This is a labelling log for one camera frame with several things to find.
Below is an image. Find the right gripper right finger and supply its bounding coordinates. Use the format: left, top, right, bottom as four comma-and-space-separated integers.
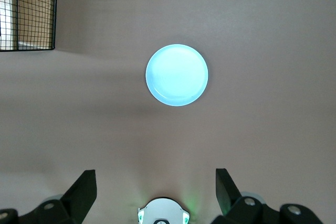
209, 168, 323, 224

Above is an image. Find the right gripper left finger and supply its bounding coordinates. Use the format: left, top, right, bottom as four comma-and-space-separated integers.
0, 169, 97, 224

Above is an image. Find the light blue round plate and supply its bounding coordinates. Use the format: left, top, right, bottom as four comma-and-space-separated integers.
145, 44, 209, 107

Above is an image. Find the black wire tray wooden base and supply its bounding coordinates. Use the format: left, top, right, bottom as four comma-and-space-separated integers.
0, 0, 58, 52

